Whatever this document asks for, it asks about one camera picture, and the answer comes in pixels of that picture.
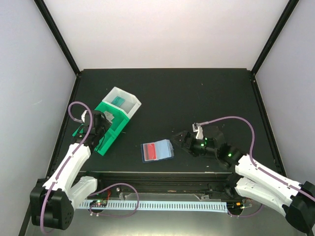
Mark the teal VIP card in bin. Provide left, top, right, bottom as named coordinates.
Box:
left=111, top=96, right=125, bottom=107

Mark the black frame post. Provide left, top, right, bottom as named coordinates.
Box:
left=34, top=0, right=80, bottom=76
left=251, top=0, right=299, bottom=76

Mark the green middle storage bin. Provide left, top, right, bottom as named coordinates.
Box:
left=95, top=102, right=129, bottom=136

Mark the white card in bin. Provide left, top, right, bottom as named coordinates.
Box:
left=104, top=111, right=114, bottom=123

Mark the black frame post right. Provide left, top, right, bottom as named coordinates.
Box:
left=251, top=0, right=299, bottom=76

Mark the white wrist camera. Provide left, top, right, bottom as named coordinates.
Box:
left=81, top=110, right=91, bottom=125
left=192, top=123, right=204, bottom=140

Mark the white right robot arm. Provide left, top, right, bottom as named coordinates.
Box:
left=173, top=126, right=315, bottom=236

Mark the black frame post left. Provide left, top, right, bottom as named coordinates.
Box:
left=34, top=0, right=80, bottom=76

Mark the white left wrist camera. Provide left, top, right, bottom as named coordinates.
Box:
left=81, top=110, right=91, bottom=125

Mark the white slotted cable duct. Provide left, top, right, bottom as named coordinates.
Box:
left=78, top=200, right=227, bottom=213

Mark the navy blue card holder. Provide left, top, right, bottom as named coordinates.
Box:
left=141, top=139, right=174, bottom=163

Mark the green end storage bin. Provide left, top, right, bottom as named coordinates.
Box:
left=72, top=122, right=117, bottom=157

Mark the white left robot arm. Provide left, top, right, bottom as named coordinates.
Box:
left=30, top=110, right=111, bottom=230

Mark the red card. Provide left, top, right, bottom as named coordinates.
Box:
left=143, top=143, right=157, bottom=161

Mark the white storage bin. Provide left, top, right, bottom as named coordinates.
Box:
left=102, top=87, right=142, bottom=119

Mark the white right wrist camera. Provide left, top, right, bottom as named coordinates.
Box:
left=192, top=123, right=204, bottom=140

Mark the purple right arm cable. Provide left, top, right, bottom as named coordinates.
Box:
left=196, top=116, right=315, bottom=218

